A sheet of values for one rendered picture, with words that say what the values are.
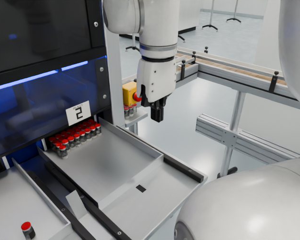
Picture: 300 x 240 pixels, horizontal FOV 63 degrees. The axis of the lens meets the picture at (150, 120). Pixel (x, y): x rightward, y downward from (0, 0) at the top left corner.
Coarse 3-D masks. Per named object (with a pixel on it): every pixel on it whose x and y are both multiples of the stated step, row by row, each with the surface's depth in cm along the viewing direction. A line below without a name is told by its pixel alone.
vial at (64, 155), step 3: (60, 147) 80; (63, 147) 80; (60, 150) 80; (63, 150) 80; (66, 150) 81; (60, 153) 80; (63, 153) 80; (66, 153) 81; (63, 156) 81; (66, 156) 81; (63, 159) 82
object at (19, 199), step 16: (0, 176) 75; (16, 176) 75; (0, 192) 70; (16, 192) 70; (32, 192) 70; (0, 208) 65; (16, 208) 65; (32, 208) 65; (48, 208) 65; (0, 224) 61; (16, 224) 61; (32, 224) 61; (48, 224) 61; (64, 224) 61
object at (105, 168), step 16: (112, 128) 94; (96, 144) 88; (112, 144) 88; (128, 144) 88; (144, 144) 83; (48, 160) 79; (64, 160) 81; (80, 160) 81; (96, 160) 81; (112, 160) 81; (128, 160) 81; (144, 160) 81; (160, 160) 79; (80, 176) 75; (96, 176) 75; (112, 176) 75; (128, 176) 75; (144, 176) 75; (96, 192) 70; (112, 192) 66
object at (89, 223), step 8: (72, 192) 63; (72, 200) 62; (80, 200) 63; (72, 208) 62; (80, 208) 63; (80, 216) 63; (88, 216) 63; (88, 224) 61; (96, 224) 61; (96, 232) 59; (104, 232) 59
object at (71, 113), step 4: (88, 100) 81; (80, 104) 79; (84, 104) 80; (88, 104) 82; (72, 108) 78; (76, 108) 79; (84, 108) 81; (88, 108) 82; (68, 112) 77; (72, 112) 78; (76, 112) 79; (84, 112) 82; (88, 112) 83; (68, 116) 78; (72, 116) 79; (76, 116) 80; (84, 116) 82; (88, 116) 84; (68, 120) 78; (72, 120) 79; (76, 120) 80; (80, 120) 82
